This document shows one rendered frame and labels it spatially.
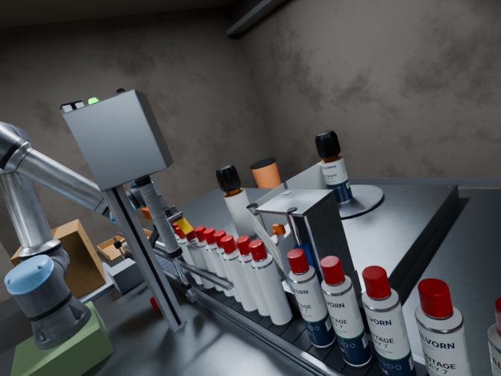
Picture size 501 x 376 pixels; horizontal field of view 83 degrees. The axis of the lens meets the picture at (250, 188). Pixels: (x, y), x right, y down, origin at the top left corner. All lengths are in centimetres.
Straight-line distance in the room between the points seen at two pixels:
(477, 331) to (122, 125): 84
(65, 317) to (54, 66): 311
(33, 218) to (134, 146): 51
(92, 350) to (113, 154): 57
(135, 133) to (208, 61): 374
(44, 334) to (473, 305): 108
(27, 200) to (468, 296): 121
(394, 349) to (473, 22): 282
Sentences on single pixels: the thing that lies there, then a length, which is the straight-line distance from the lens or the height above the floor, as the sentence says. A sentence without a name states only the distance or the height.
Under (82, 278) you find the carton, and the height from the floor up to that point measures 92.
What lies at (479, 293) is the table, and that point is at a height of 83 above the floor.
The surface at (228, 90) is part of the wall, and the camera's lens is 443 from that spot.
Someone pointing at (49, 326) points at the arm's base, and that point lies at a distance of 105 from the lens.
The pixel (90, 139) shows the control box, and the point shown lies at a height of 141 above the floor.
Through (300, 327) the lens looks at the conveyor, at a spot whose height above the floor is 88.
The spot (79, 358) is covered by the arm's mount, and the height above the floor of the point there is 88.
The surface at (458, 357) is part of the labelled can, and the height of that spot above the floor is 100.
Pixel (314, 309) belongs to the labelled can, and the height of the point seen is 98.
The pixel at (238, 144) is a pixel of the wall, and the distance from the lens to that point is 437.
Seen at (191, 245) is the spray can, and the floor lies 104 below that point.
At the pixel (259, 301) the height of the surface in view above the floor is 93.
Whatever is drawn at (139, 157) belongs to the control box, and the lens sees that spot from 71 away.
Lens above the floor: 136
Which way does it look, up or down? 15 degrees down
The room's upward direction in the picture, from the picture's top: 19 degrees counter-clockwise
